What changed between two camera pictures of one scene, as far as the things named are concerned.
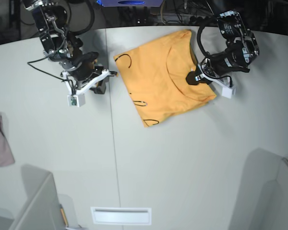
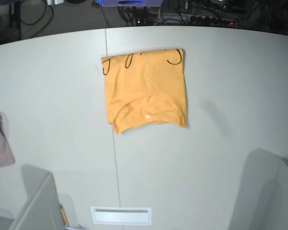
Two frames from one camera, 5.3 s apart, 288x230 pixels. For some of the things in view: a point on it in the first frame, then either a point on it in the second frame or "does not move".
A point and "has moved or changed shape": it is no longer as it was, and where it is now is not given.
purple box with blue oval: [131, 3] does not move
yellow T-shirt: [156, 75] has moved or changed shape
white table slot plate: [121, 215] does not move
